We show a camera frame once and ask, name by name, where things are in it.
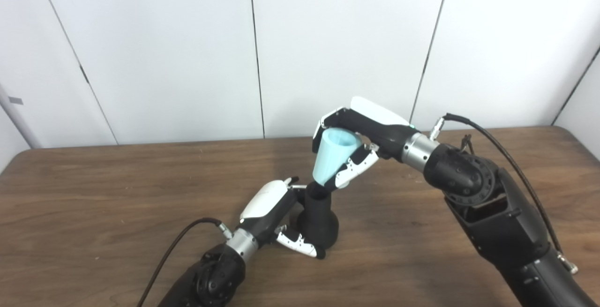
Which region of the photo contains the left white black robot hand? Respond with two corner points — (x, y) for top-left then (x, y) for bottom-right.
(238, 176), (326, 260)

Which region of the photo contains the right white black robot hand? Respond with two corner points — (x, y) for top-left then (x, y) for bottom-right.
(312, 96), (420, 191)

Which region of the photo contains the light blue cylinder cup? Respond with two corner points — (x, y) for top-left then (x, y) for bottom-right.
(312, 128), (363, 187)

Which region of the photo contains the black flared nozzle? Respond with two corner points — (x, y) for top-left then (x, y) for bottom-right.
(297, 182), (339, 250)

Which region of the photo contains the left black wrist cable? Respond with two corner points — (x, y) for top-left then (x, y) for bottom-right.
(137, 217), (233, 307)

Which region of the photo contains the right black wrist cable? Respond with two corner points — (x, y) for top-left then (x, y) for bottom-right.
(429, 113), (578, 274)

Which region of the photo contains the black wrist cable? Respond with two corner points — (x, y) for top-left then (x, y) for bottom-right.
(137, 217), (233, 307)
(429, 113), (578, 274)

